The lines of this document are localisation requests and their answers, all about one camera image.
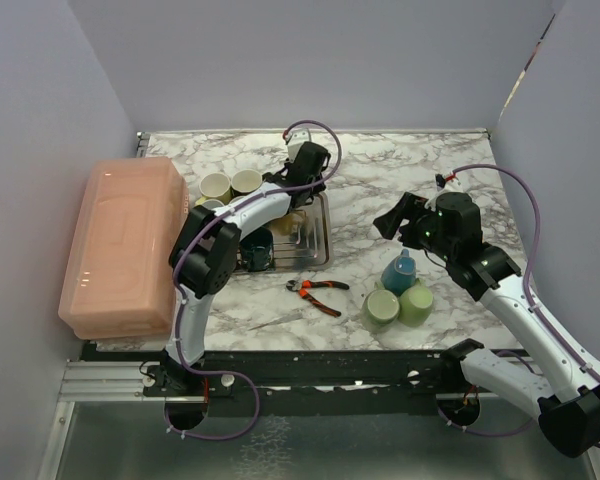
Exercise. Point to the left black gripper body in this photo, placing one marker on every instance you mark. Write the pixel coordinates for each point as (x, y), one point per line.
(315, 185)

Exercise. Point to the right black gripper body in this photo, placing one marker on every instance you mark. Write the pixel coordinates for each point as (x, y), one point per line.
(421, 232)

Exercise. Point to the yellow mug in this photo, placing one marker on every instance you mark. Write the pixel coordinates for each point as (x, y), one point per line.
(289, 226)

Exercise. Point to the blue mug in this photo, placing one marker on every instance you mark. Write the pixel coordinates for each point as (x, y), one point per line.
(400, 274)

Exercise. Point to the black glossy mug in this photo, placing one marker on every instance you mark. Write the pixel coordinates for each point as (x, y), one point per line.
(244, 182)

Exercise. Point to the dark teal mug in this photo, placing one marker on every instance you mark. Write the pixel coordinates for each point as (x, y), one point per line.
(257, 251)

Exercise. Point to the yellow-green faceted mug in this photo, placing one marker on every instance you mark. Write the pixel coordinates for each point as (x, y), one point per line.
(215, 186)

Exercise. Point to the light pink mug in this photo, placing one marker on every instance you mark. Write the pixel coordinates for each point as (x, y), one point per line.
(236, 200)

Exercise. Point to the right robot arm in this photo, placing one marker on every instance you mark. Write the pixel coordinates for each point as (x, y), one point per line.
(565, 398)

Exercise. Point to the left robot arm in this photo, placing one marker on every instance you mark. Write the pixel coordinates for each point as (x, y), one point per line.
(205, 253)

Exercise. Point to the green tilted mug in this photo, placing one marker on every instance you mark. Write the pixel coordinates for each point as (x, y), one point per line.
(416, 305)

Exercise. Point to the pale green upright mug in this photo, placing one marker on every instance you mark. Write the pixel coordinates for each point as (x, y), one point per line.
(380, 308)

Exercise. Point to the silver metal tray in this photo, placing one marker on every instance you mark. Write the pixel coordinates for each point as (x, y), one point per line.
(313, 250)

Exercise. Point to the pink plastic storage box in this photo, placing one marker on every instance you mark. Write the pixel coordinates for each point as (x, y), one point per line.
(118, 280)

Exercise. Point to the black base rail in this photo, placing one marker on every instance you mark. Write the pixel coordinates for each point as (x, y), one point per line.
(300, 383)

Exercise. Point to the aluminium frame rail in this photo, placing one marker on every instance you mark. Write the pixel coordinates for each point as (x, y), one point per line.
(103, 382)

